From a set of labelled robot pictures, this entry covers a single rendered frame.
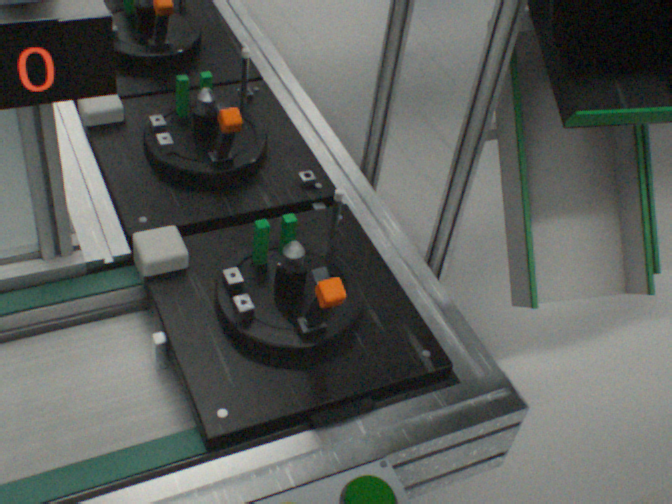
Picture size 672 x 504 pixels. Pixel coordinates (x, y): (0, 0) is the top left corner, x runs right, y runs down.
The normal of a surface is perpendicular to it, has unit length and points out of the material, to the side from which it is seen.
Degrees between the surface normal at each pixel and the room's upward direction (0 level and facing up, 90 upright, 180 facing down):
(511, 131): 90
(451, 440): 90
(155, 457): 0
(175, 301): 0
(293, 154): 0
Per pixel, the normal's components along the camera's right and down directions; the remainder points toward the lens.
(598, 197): 0.26, -0.02
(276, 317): 0.12, -0.72
